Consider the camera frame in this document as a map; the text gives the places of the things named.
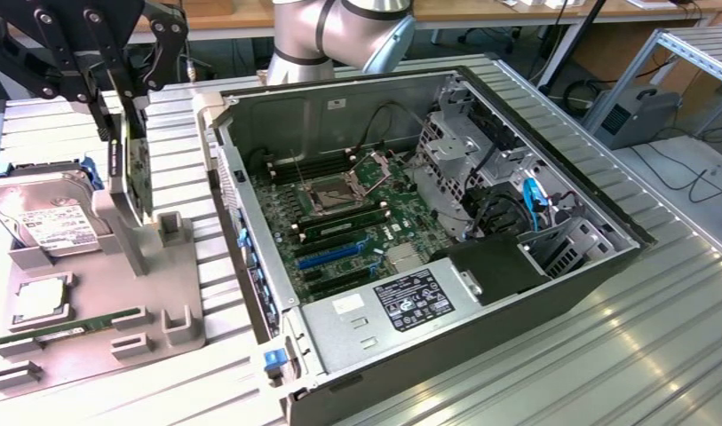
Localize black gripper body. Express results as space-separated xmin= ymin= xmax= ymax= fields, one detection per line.
xmin=5 ymin=0 xmax=149 ymax=67

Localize Nvidia Quadro graphics card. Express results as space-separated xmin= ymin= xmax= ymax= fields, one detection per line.
xmin=106 ymin=113 xmax=157 ymax=224

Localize blue disk carrier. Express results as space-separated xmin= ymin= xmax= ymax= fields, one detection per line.
xmin=0 ymin=152 xmax=106 ymax=193

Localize silver hard disk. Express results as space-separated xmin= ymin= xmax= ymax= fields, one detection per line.
xmin=0 ymin=170 xmax=112 ymax=259

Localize thin locking lever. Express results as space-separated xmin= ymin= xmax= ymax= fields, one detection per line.
xmin=289 ymin=148 xmax=309 ymax=194

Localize CPU socket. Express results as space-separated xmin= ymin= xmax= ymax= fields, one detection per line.
xmin=300 ymin=176 xmax=370 ymax=215

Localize metal socket cover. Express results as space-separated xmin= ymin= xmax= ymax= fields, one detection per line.
xmin=347 ymin=150 xmax=399 ymax=197

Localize grey parts rack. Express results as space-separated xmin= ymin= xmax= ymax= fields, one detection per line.
xmin=0 ymin=187 xmax=209 ymax=404

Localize dark RAM stick with label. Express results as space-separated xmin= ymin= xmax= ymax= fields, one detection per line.
xmin=299 ymin=215 xmax=391 ymax=244

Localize silver CPU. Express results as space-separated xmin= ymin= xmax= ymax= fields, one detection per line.
xmin=13 ymin=280 xmax=68 ymax=324

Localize black expansion slot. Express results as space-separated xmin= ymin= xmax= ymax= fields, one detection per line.
xmin=292 ymin=234 xmax=363 ymax=259
xmin=304 ymin=264 xmax=370 ymax=288
xmin=307 ymin=274 xmax=374 ymax=298

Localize blue expansion slot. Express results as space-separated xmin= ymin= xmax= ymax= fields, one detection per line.
xmin=297 ymin=245 xmax=370 ymax=272

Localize green motherboard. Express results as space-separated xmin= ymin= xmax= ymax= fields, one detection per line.
xmin=248 ymin=148 xmax=451 ymax=308

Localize silver disk bay cage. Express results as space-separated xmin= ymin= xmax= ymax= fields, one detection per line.
xmin=416 ymin=73 xmax=555 ymax=196

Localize green RAM stick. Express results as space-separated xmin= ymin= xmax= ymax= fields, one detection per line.
xmin=0 ymin=309 xmax=142 ymax=346

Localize silver chipset heatsink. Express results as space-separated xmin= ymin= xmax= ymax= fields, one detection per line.
xmin=386 ymin=245 xmax=426 ymax=272

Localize long wooden desk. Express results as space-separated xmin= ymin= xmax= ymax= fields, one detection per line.
xmin=0 ymin=0 xmax=722 ymax=101

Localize blue case latch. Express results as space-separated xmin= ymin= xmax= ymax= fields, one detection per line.
xmin=261 ymin=349 xmax=289 ymax=373

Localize silver power supply unit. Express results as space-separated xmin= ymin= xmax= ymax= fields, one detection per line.
xmin=287 ymin=258 xmax=487 ymax=378

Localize black stand pole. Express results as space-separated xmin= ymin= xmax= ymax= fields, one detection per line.
xmin=538 ymin=0 xmax=610 ymax=90

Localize open black PC case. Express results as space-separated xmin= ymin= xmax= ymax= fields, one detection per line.
xmin=192 ymin=64 xmax=658 ymax=426

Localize thin hanging cable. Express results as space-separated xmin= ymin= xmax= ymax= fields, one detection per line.
xmin=180 ymin=24 xmax=200 ymax=83

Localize black looped wire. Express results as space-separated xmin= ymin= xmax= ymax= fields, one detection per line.
xmin=362 ymin=101 xmax=426 ymax=154

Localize black wire bundle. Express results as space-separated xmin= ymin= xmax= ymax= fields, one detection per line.
xmin=459 ymin=181 xmax=531 ymax=243

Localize blue disk wire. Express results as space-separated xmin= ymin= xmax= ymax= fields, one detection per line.
xmin=519 ymin=176 xmax=553 ymax=234

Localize coiled floor cables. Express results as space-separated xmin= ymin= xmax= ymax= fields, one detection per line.
xmin=563 ymin=78 xmax=601 ymax=112

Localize black air duct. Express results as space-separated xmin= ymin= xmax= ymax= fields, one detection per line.
xmin=430 ymin=233 xmax=557 ymax=308

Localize grey floor unit with handle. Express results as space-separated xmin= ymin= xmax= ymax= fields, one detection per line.
xmin=590 ymin=86 xmax=684 ymax=151

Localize aluminium frame with slats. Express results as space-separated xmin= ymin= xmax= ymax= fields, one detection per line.
xmin=582 ymin=24 xmax=722 ymax=139

